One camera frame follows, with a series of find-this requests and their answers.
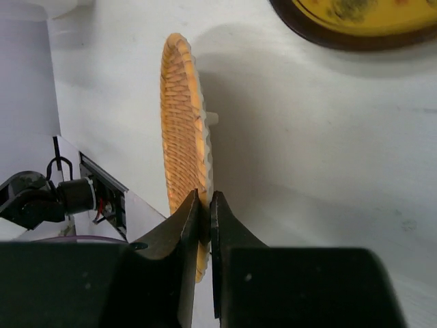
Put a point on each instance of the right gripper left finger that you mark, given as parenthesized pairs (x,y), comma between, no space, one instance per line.
(148,283)

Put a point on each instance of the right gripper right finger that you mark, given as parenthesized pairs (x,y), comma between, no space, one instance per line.
(255,285)

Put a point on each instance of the woven bamboo round tray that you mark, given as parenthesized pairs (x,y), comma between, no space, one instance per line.
(185,125)

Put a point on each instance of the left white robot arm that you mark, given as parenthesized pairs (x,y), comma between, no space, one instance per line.
(28,199)

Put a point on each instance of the white plastic bin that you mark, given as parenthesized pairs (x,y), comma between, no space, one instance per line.
(57,8)

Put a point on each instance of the yellow patterned plate dark rim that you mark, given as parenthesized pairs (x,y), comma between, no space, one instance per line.
(360,26)

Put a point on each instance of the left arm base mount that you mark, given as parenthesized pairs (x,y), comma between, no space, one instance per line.
(108,221)

